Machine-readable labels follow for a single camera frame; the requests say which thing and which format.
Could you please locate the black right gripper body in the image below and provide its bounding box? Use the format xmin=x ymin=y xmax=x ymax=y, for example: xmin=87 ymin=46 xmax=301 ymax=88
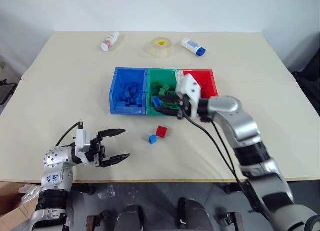
xmin=176 ymin=94 xmax=193 ymax=121

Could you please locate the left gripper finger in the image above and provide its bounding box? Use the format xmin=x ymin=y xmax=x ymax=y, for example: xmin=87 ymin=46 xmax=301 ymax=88
xmin=100 ymin=153 xmax=132 ymax=168
xmin=97 ymin=128 xmax=127 ymax=142

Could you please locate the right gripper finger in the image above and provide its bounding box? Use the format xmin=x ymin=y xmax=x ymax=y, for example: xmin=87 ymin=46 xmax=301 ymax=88
xmin=159 ymin=94 xmax=185 ymax=105
xmin=153 ymin=106 xmax=182 ymax=118

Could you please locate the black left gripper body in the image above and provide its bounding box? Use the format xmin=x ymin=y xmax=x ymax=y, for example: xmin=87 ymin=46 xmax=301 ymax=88
xmin=85 ymin=135 xmax=108 ymax=169

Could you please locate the red toy block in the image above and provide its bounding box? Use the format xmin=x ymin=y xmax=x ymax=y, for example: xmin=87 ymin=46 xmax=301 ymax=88
xmin=155 ymin=125 xmax=169 ymax=139

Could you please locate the green plastic bin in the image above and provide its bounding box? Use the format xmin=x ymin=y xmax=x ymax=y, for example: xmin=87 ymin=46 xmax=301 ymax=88
xmin=145 ymin=68 xmax=185 ymax=117

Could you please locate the red plastic bin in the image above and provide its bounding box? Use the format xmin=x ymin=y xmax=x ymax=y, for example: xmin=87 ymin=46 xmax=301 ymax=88
xmin=180 ymin=68 xmax=219 ymax=100

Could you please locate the clear plastic bag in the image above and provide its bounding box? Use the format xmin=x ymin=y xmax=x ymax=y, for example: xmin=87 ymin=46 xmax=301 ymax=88
xmin=97 ymin=185 xmax=117 ymax=200

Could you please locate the black table caster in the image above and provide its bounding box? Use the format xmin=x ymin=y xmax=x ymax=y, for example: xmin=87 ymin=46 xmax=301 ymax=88
xmin=224 ymin=182 xmax=242 ymax=195
xmin=74 ymin=183 xmax=96 ymax=196

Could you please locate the blue plastic bin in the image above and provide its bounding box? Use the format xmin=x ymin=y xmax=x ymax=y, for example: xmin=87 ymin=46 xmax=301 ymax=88
xmin=109 ymin=67 xmax=150 ymax=115

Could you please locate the clear tape roll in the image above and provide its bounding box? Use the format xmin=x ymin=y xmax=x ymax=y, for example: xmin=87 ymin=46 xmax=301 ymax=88
xmin=150 ymin=37 xmax=174 ymax=59

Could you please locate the white bottle with blue cap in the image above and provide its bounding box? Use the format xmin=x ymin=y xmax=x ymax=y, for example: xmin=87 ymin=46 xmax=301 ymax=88
xmin=180 ymin=38 xmax=207 ymax=58

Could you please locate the dark rounded shape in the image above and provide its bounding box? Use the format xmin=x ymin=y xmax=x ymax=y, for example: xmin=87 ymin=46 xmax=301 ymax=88
xmin=116 ymin=204 xmax=146 ymax=231
xmin=177 ymin=197 xmax=211 ymax=231

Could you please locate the white bottle with red print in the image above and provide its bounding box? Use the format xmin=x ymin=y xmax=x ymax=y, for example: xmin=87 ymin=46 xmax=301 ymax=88
xmin=100 ymin=31 xmax=121 ymax=52

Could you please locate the brown cardboard box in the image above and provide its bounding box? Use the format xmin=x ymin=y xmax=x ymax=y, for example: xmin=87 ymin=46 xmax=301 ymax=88
xmin=0 ymin=182 xmax=41 ymax=228

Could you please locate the black equipment case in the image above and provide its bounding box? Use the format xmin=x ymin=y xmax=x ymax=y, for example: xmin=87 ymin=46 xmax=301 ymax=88
xmin=0 ymin=78 xmax=18 ymax=107

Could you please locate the black chair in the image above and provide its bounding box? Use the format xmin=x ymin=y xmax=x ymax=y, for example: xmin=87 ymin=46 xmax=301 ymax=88
xmin=291 ymin=32 xmax=320 ymax=113

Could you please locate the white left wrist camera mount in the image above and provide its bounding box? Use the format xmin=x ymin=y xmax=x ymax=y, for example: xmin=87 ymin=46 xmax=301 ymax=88
xmin=74 ymin=129 xmax=93 ymax=166

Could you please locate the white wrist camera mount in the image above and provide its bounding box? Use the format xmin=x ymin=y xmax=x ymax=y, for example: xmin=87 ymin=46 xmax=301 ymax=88
xmin=175 ymin=73 xmax=203 ymax=117
xmin=74 ymin=129 xmax=93 ymax=166

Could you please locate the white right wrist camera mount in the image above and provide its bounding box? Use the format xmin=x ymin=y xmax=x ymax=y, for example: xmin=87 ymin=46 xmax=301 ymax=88
xmin=175 ymin=73 xmax=203 ymax=117

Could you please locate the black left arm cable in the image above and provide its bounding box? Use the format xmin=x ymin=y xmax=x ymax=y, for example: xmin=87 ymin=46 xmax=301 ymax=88
xmin=55 ymin=121 xmax=85 ymax=147

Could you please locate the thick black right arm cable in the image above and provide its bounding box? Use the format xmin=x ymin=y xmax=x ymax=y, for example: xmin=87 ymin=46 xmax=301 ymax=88
xmin=184 ymin=115 xmax=262 ymax=213

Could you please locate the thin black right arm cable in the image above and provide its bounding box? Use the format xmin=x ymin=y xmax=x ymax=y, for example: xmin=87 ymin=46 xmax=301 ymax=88
xmin=211 ymin=120 xmax=241 ymax=178

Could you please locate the brown metal bracket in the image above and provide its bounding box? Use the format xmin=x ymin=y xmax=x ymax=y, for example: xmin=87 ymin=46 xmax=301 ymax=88
xmin=217 ymin=211 xmax=245 ymax=231
xmin=86 ymin=214 xmax=104 ymax=231

